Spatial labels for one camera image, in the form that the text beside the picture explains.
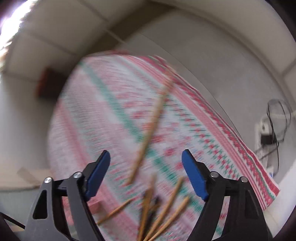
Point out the dark bin with red liner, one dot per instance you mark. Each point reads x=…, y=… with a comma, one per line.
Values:
x=50, y=84

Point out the pink perforated utensil holder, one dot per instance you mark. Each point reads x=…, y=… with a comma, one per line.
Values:
x=94, y=206

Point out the black gold-banded chopstick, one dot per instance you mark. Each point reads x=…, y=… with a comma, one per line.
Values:
x=156, y=203

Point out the patterned striped tablecloth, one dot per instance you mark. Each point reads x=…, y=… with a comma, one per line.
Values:
x=144, y=114

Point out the white power strip with cables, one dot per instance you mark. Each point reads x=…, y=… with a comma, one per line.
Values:
x=270, y=133

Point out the bamboo chopstick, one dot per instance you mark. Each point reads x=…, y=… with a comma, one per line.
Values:
x=170, y=221
x=153, y=123
x=145, y=206
x=114, y=212
x=156, y=225

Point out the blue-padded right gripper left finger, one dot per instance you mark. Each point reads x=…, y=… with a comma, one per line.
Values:
x=47, y=219

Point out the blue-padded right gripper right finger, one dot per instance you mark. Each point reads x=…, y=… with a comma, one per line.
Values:
x=244, y=220

